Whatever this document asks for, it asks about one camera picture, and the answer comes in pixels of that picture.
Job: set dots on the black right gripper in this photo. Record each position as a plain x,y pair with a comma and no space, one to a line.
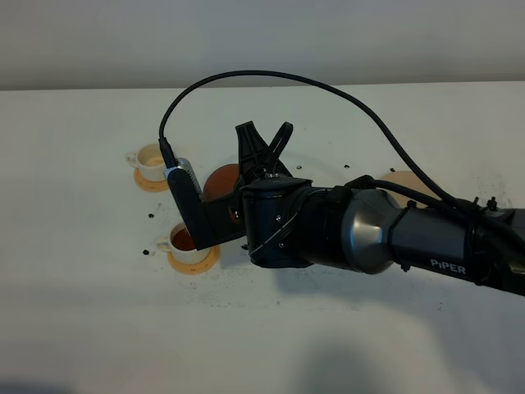
257,166

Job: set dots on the brown clay teapot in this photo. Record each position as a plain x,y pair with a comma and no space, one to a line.
221,182

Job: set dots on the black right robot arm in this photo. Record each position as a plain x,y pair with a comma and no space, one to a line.
366,225

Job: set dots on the cream round teapot coaster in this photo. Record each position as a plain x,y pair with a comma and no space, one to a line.
406,179

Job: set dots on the far white teacup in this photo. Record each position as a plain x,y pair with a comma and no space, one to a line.
149,161

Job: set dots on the white teacup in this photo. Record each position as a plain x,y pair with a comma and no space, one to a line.
181,247
149,161

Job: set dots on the far orange round coaster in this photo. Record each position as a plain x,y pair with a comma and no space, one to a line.
149,186

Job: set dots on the orange round coaster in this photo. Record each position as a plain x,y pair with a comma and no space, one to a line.
198,268
149,186

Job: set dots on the near white teacup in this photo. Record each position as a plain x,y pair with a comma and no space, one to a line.
181,247

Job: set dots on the near orange round coaster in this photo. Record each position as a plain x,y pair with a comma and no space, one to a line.
198,268

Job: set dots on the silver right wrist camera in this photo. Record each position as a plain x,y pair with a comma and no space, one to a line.
208,222

